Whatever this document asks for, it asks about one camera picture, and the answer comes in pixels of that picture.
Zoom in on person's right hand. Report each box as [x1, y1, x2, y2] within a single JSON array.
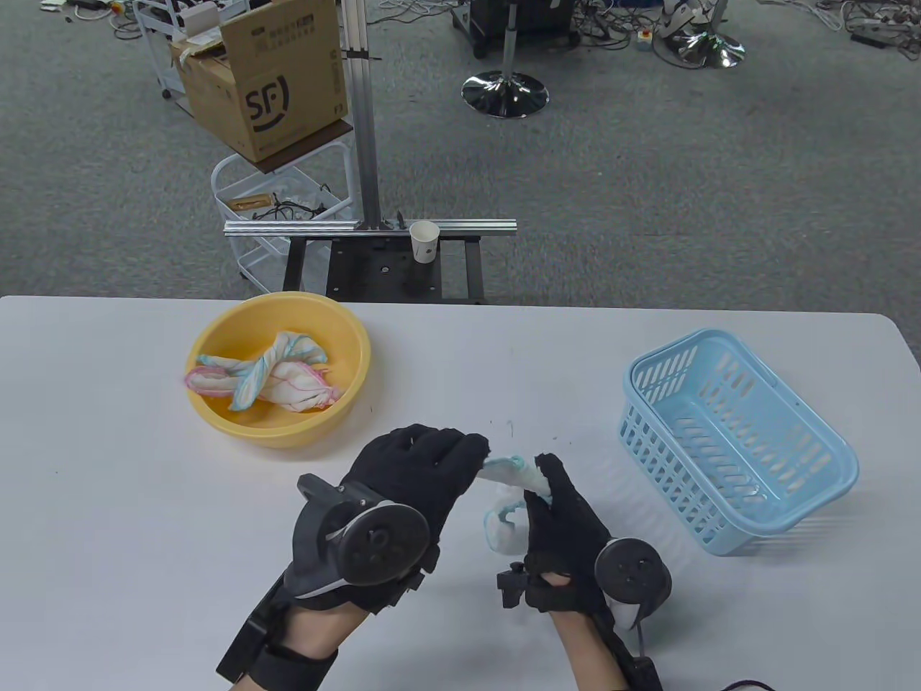
[[522, 453, 621, 617]]

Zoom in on person's left hand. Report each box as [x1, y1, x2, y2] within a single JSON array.
[[284, 424, 492, 617]]

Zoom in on blue-trimmed white dish cloth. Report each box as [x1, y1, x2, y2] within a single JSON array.
[[478, 454, 555, 556], [196, 330, 330, 412]]

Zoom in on pink-trimmed white dish cloth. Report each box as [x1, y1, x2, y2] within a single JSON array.
[[185, 360, 343, 413]]

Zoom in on person's left forearm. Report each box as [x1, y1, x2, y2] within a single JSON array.
[[284, 603, 369, 659]]

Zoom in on person's right forearm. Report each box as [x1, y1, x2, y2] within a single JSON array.
[[548, 610, 635, 691]]

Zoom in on black right hand controller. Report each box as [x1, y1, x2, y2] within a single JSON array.
[[594, 538, 673, 634]]

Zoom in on black hand controller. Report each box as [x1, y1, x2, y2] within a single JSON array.
[[594, 538, 673, 634], [291, 473, 433, 600]]

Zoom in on black right glove sensor box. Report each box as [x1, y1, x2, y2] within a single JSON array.
[[496, 563, 531, 612]]

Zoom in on black left hand controller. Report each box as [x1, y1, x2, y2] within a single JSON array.
[[291, 473, 433, 600]]

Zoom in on yellow plastic basin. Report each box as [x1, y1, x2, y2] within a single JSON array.
[[185, 292, 372, 448]]

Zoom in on black metal stand base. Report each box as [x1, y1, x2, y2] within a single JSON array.
[[282, 236, 487, 305]]

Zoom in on white paper cup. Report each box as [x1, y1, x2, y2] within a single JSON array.
[[409, 221, 441, 265]]

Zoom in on light blue plastic basket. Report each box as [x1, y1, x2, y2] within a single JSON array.
[[617, 329, 860, 556]]

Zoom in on brown wooden board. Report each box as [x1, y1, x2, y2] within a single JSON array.
[[245, 119, 355, 176]]

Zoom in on chrome stool base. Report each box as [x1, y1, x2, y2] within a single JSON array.
[[460, 0, 550, 119], [651, 0, 747, 70]]

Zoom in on brown cardboard box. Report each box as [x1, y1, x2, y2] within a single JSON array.
[[170, 0, 350, 164]]

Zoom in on black equipment case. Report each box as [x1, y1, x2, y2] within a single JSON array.
[[451, 0, 581, 60]]

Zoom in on white metal trolley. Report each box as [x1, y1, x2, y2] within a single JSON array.
[[132, 0, 253, 101]]

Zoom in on grey right wrist cable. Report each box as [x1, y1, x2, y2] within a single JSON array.
[[632, 623, 779, 691]]

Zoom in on black left wrist strap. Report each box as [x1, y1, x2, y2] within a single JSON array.
[[248, 643, 339, 691]]

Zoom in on white wire cart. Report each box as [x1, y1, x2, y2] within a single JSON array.
[[210, 137, 358, 294]]

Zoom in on black tangled cables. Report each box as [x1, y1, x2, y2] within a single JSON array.
[[252, 184, 348, 221]]

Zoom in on aluminium profile frame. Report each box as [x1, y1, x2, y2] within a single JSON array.
[[224, 0, 518, 238]]

